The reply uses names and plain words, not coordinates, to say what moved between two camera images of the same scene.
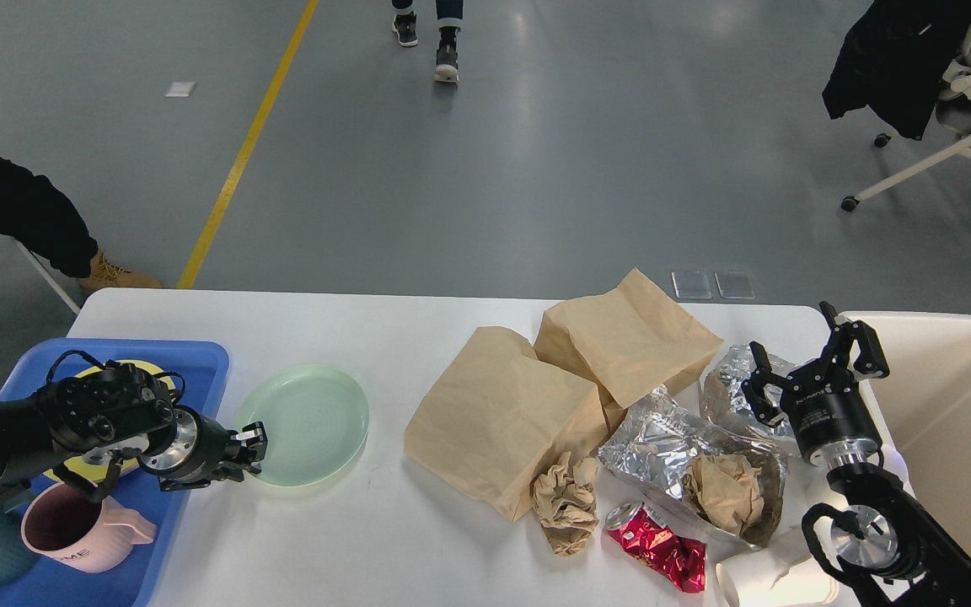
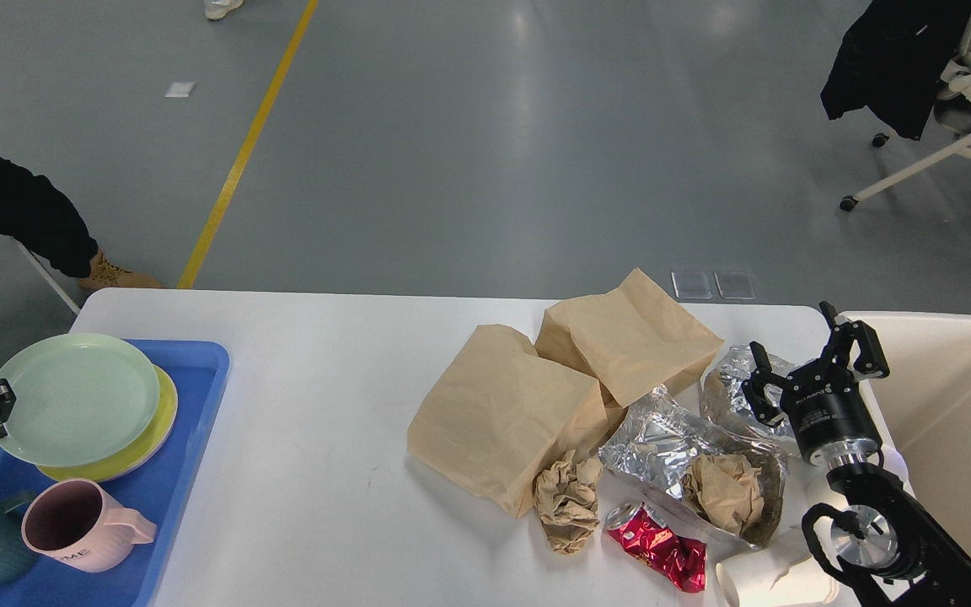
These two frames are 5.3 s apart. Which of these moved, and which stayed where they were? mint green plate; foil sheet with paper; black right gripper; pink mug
Moved: mint green plate
Stayed: black right gripper; pink mug; foil sheet with paper
